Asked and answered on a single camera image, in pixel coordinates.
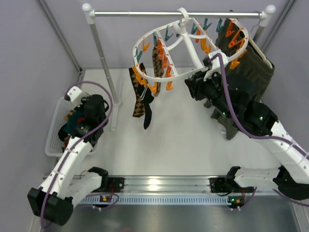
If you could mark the white metal clothes rack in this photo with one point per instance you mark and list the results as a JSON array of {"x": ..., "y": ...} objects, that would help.
[{"x": 170, "y": 35}]

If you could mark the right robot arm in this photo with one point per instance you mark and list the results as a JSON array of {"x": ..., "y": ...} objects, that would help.
[{"x": 232, "y": 96}]

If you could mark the white oval clip hanger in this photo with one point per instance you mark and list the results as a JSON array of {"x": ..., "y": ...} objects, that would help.
[{"x": 198, "y": 45}]

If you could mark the black sock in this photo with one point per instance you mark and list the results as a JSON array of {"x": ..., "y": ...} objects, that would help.
[{"x": 147, "y": 99}]

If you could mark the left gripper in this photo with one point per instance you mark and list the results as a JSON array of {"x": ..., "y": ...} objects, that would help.
[{"x": 66, "y": 131}]

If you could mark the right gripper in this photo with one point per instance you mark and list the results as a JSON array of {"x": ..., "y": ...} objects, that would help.
[{"x": 194, "y": 87}]

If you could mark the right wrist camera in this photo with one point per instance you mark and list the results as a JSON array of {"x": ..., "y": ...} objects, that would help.
[{"x": 215, "y": 62}]

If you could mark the teal sock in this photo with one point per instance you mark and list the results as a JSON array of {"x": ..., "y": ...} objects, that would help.
[{"x": 73, "y": 121}]

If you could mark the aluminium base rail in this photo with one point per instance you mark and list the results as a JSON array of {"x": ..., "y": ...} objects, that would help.
[{"x": 148, "y": 190}]

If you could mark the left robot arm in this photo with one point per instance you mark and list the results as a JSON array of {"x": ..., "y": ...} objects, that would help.
[{"x": 57, "y": 196}]

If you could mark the brown argyle sock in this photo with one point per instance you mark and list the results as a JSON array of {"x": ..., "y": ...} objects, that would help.
[
  {"x": 158, "y": 68},
  {"x": 139, "y": 107}
]

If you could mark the olive green shorts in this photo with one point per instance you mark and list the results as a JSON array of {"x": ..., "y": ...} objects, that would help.
[{"x": 253, "y": 65}]

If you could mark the white laundry basket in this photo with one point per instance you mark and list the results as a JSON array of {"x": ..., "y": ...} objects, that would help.
[{"x": 54, "y": 135}]

